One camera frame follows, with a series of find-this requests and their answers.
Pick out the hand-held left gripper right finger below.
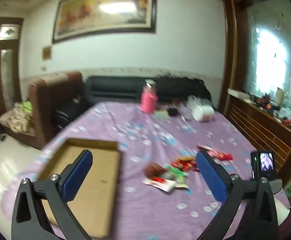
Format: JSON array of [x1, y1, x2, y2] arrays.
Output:
[[196, 150, 279, 240]]

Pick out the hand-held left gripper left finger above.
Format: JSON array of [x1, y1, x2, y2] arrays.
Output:
[[12, 149, 93, 240]]

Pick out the cardboard box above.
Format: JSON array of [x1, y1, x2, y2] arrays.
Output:
[[37, 138, 122, 238]]

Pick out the red white snack packet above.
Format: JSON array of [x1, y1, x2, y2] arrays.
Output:
[[142, 176, 177, 193], [198, 145, 234, 162]]

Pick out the green snack packet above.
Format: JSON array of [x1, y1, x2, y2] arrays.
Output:
[[164, 166, 190, 189]]

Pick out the brown round snack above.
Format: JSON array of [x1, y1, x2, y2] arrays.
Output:
[[144, 162, 167, 179]]

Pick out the wooden cabinet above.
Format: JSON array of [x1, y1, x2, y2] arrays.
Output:
[[221, 0, 291, 180]]

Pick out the clutter on cabinet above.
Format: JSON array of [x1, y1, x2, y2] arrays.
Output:
[[248, 87, 291, 138]]

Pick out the white plastic jar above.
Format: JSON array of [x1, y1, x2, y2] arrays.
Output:
[[192, 105, 215, 122]]

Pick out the black bag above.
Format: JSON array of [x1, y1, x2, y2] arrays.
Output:
[[52, 94, 86, 128]]

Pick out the purple floral tablecloth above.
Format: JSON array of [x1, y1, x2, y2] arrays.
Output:
[[3, 100, 291, 240]]

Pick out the small black object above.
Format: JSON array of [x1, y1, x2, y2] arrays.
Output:
[[167, 106, 180, 117]]

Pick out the clear glass bowl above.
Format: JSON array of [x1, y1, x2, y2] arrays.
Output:
[[187, 95, 212, 108]]

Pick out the brown armchair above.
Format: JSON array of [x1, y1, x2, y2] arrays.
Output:
[[0, 71, 83, 150]]

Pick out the floral cloth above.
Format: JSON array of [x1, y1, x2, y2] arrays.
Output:
[[7, 100, 34, 133]]

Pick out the black sofa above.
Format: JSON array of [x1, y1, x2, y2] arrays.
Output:
[[52, 75, 212, 128]]

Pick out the pink bottle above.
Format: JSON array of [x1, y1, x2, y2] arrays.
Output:
[[140, 79, 158, 113]]

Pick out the wooden glass door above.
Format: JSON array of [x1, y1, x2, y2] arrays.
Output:
[[0, 17, 24, 145]]

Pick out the framed painting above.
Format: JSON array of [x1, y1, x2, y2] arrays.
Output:
[[52, 0, 158, 44]]

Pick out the small wall frame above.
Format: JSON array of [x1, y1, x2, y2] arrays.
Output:
[[42, 45, 53, 60]]

